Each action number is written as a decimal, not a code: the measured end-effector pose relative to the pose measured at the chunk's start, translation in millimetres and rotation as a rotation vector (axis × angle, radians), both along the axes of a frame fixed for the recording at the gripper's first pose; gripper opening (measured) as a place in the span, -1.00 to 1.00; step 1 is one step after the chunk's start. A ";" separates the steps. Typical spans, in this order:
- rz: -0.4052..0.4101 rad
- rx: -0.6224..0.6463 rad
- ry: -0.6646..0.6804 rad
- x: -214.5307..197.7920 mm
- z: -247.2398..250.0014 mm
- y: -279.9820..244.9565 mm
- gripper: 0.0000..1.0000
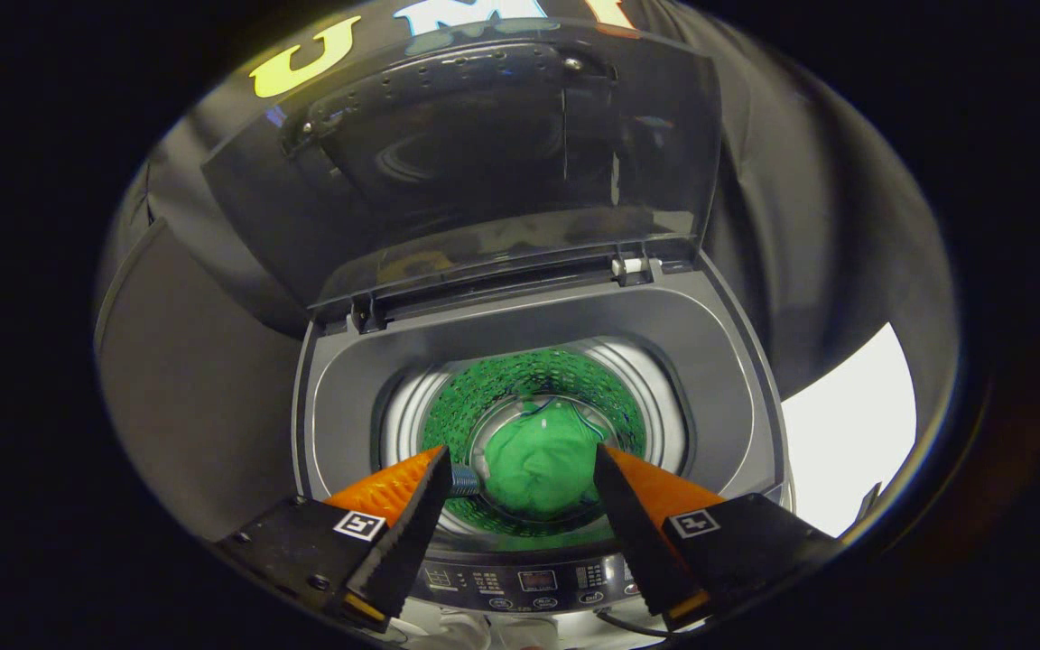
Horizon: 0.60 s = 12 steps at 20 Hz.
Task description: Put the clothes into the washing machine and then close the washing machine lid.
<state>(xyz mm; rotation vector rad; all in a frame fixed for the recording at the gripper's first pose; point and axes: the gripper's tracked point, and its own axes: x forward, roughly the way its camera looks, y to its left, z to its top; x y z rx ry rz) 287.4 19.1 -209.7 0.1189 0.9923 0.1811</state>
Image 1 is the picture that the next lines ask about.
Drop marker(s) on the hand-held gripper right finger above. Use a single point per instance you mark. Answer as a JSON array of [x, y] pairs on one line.
[[637, 542]]

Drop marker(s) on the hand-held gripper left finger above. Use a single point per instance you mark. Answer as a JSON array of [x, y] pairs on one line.
[[398, 542]]

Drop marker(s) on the green polo shirt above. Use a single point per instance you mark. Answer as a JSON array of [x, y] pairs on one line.
[[538, 469]]

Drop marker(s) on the dark washing machine lid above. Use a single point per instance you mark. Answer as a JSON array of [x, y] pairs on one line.
[[484, 162]]

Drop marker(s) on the white flat board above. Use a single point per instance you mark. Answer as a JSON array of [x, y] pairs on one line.
[[854, 433]]

